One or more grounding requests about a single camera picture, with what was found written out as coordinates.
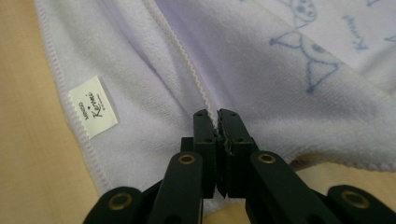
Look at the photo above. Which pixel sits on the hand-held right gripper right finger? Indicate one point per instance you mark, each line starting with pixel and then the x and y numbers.
pixel 233 140

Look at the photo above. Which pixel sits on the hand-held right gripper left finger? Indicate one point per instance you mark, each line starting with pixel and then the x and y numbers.
pixel 205 137

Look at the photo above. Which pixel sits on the white printed towel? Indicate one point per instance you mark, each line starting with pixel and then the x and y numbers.
pixel 140 62

